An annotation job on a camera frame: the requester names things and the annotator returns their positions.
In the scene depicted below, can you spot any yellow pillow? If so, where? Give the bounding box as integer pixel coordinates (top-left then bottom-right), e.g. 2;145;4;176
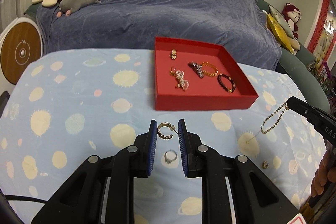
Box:
266;14;294;54

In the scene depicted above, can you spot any small gold earring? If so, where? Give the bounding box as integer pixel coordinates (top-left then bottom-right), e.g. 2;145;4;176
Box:
262;160;269;169

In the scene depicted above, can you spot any blue planet print tablecloth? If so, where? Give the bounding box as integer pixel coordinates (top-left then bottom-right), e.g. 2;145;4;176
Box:
1;50;326;223

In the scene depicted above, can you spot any white pearl bracelet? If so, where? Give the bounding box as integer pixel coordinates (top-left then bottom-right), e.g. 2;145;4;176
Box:
174;70;190;92

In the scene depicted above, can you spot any silver gemstone ring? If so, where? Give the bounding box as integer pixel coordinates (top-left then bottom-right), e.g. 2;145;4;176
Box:
164;149;178;164

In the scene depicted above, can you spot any round wooden white device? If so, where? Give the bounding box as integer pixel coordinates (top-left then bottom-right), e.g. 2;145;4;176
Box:
1;16;43;85

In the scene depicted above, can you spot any gold chain bracelet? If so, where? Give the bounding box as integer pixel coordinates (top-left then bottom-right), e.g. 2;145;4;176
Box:
200;61;219;77

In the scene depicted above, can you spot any red monkey plush toy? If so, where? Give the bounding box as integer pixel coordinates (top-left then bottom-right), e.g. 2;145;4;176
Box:
282;3;301;39

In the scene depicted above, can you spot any blue sofa cover blanket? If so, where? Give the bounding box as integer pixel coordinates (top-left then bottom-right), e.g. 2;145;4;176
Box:
37;0;282;70

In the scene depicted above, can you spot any grey green pillow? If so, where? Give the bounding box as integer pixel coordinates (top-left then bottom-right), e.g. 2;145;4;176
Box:
269;5;295;39

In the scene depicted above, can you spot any silver wristwatch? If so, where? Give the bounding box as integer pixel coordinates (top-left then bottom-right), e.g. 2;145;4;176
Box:
188;62;204;79

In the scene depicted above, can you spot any grey plush toy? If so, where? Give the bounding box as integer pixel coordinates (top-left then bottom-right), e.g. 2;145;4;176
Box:
56;0;100;18

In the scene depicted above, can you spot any dark bead bracelet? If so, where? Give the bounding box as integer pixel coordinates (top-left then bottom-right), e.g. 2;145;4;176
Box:
216;73;236;94

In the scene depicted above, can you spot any gold hoop earring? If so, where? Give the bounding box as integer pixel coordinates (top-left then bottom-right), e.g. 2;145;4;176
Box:
157;122;175;140

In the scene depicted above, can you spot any thin gold chain necklace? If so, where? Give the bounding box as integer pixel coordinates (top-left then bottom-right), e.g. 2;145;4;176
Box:
245;101;289;144

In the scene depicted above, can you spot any black cable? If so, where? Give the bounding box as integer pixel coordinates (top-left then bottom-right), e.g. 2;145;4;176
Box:
2;193;49;205

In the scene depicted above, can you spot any red jewelry box tray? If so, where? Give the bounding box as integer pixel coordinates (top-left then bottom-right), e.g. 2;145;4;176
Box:
154;37;258;111

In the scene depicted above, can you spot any green sofa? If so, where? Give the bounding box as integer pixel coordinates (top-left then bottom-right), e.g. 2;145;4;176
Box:
256;0;332;111

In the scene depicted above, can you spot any right hand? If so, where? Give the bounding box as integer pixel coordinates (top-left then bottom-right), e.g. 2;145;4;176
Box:
310;148;335;197

